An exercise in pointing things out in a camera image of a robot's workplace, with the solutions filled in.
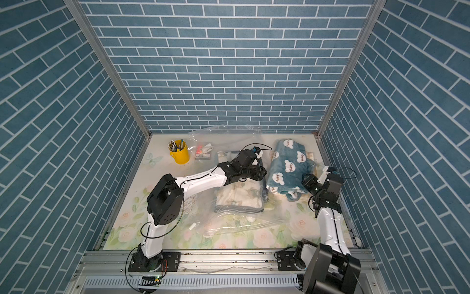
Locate clear plastic vacuum bag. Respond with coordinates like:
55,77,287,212
185,126,285,237

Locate blue cloud pattern blanket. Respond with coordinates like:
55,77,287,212
266,139,316,202

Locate orange checkered sunflower blanket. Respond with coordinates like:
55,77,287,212
267,151,324,202

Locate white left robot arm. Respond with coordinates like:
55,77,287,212
129,146,267,272

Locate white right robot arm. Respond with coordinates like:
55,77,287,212
294,170,361,294

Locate cream fluffy navy-trimmed blanket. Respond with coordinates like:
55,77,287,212
214,178,268,213

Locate white plastic bag clip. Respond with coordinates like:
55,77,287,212
201,143,213,154

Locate highlighter marker pack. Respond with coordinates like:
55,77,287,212
195,143,212,160

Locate yellow metal pen bucket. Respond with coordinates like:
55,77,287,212
170,142,190,165

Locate pens in bucket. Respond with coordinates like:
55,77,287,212
168,139,186,153

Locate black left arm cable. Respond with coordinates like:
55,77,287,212
124,143,273,293

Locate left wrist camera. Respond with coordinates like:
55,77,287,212
250,146,263,159

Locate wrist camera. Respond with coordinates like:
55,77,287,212
318,166,337,185
250,146,263,159

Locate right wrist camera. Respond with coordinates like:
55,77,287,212
318,166,337,185

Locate black right camera cable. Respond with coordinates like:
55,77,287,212
330,166,358,181

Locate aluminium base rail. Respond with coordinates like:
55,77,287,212
67,249,388,294

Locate right aluminium corner post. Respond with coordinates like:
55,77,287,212
317,0,386,138

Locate aluminium corner post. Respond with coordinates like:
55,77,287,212
317,0,386,138
64,0,152,140

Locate left aluminium corner post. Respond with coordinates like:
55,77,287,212
64,0,152,140

